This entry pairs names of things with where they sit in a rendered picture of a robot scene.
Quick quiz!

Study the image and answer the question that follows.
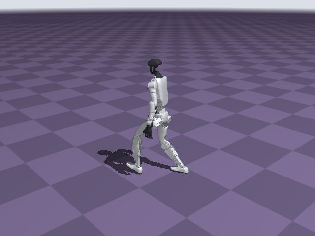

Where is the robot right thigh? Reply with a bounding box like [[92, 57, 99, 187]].
[[157, 115, 171, 150]]

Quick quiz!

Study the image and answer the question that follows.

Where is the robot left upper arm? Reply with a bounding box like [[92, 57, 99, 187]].
[[148, 80, 157, 107]]

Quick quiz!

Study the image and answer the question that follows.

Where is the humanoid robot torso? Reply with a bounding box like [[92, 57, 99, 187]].
[[150, 76, 168, 125]]

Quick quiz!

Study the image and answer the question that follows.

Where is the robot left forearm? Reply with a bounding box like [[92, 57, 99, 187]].
[[147, 102, 156, 126]]

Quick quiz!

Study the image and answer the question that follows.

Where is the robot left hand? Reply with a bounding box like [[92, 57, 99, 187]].
[[143, 122, 153, 139]]

